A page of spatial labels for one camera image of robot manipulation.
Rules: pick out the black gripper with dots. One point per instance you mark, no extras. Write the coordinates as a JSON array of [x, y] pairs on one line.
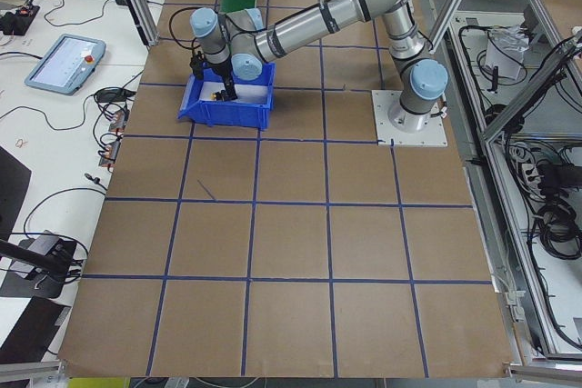
[[223, 72]]

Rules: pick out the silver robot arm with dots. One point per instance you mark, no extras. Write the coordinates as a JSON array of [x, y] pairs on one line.
[[237, 47]]

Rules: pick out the white foam pad left bin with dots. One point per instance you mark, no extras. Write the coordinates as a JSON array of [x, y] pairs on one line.
[[245, 94]]

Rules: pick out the blue left plastic bin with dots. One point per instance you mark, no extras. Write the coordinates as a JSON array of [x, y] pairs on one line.
[[227, 113]]

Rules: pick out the teach pendant near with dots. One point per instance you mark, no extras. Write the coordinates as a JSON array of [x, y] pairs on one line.
[[67, 64]]

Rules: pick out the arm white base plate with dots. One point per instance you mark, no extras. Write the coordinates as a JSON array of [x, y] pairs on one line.
[[396, 127]]

